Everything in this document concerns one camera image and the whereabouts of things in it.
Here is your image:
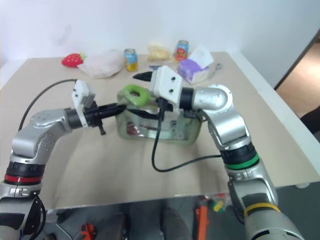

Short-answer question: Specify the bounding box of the yellow and blue drink can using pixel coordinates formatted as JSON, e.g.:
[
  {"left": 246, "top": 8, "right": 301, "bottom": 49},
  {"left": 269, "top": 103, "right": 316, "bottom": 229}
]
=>
[{"left": 123, "top": 48, "right": 139, "bottom": 72}]

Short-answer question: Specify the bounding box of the red and blue drink can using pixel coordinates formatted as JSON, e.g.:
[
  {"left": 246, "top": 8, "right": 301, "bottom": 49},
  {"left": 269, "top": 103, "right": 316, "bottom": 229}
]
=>
[{"left": 175, "top": 40, "right": 190, "bottom": 62}]

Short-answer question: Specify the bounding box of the purple tissue pack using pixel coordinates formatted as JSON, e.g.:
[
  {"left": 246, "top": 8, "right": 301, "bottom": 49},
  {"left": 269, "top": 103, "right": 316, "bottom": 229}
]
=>
[{"left": 177, "top": 44, "right": 215, "bottom": 85}]

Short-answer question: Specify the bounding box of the yellow and green toy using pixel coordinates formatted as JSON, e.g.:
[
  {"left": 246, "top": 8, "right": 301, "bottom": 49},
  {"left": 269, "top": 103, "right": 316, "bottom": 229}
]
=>
[{"left": 209, "top": 196, "right": 227, "bottom": 214}]

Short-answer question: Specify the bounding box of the black object beside table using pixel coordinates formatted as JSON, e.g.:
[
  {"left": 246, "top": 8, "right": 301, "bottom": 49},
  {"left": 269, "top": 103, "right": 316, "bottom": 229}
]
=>
[{"left": 299, "top": 104, "right": 320, "bottom": 145}]

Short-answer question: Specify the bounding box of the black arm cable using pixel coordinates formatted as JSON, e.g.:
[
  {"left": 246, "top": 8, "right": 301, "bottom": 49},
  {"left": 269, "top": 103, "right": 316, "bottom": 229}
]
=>
[
  {"left": 150, "top": 98, "right": 223, "bottom": 174},
  {"left": 17, "top": 78, "right": 78, "bottom": 132}
]

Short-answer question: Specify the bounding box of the yellow snack bag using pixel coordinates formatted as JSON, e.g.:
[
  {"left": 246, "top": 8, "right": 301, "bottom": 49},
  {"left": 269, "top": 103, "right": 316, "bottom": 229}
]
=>
[{"left": 146, "top": 44, "right": 171, "bottom": 62}]

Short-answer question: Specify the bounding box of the red strawberry plush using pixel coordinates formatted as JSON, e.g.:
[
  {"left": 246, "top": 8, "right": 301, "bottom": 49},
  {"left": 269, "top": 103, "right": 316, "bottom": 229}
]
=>
[{"left": 61, "top": 52, "right": 86, "bottom": 69}]

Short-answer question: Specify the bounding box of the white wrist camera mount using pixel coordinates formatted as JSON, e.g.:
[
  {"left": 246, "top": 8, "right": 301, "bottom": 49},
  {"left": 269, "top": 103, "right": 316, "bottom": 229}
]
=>
[
  {"left": 71, "top": 79, "right": 97, "bottom": 130},
  {"left": 149, "top": 65, "right": 185, "bottom": 111}
]

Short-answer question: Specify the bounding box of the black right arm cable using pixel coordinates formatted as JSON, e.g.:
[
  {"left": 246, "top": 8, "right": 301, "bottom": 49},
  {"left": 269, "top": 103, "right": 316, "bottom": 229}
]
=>
[{"left": 150, "top": 98, "right": 223, "bottom": 174}]

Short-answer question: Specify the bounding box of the orange tool under table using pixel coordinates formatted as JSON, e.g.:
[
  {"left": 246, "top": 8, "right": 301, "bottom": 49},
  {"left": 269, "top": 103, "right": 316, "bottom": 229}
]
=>
[{"left": 197, "top": 199, "right": 210, "bottom": 240}]

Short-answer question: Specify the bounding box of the clear plastic container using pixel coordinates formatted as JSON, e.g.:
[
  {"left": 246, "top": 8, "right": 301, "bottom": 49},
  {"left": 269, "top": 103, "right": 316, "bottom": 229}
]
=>
[{"left": 115, "top": 86, "right": 203, "bottom": 146}]

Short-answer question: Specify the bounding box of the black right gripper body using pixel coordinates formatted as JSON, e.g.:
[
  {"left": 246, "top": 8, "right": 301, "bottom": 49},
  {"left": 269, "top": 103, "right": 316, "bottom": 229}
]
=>
[{"left": 156, "top": 96, "right": 174, "bottom": 113}]

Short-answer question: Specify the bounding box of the orange and black toy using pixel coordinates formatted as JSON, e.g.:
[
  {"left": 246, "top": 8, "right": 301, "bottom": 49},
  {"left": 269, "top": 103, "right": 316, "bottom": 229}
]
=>
[{"left": 79, "top": 223, "right": 98, "bottom": 240}]

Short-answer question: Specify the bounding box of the white plastic bag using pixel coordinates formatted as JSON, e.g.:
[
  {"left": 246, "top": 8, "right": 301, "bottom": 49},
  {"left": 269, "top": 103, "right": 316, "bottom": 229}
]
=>
[{"left": 76, "top": 48, "right": 125, "bottom": 79}]

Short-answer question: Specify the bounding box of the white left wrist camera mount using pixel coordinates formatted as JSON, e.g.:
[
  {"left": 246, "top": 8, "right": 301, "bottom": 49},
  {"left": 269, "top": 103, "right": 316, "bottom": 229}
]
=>
[{"left": 71, "top": 79, "right": 97, "bottom": 130}]

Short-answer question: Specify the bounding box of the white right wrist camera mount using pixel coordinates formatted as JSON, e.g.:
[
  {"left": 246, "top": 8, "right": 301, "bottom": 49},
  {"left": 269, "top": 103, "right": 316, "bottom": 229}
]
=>
[{"left": 149, "top": 65, "right": 185, "bottom": 111}]

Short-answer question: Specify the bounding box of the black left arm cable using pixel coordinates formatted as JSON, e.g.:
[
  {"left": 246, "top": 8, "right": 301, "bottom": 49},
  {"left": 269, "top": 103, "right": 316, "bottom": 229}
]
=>
[{"left": 17, "top": 78, "right": 78, "bottom": 132}]

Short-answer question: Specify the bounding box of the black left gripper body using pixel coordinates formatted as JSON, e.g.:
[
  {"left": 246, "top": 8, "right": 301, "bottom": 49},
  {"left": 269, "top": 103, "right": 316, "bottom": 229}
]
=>
[{"left": 83, "top": 99, "right": 108, "bottom": 136}]

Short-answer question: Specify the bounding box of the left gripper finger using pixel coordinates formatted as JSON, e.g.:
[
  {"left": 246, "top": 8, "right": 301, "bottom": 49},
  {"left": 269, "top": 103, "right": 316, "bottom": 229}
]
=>
[
  {"left": 99, "top": 108, "right": 125, "bottom": 119},
  {"left": 96, "top": 103, "right": 127, "bottom": 112}
]

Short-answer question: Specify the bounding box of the green plush ring keychain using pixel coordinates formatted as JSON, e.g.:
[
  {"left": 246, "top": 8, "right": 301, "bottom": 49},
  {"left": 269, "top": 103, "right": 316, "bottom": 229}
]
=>
[{"left": 121, "top": 84, "right": 151, "bottom": 108}]

